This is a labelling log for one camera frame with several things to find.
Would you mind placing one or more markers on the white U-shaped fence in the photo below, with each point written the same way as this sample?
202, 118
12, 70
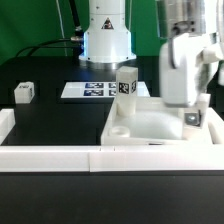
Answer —
118, 158

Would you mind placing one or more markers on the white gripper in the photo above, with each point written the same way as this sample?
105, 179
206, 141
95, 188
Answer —
186, 66

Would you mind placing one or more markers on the white tag sheet with markers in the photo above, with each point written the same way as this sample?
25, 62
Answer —
74, 90

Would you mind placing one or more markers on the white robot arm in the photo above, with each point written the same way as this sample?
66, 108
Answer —
193, 31

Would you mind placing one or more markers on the white square table top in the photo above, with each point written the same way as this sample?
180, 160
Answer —
155, 124

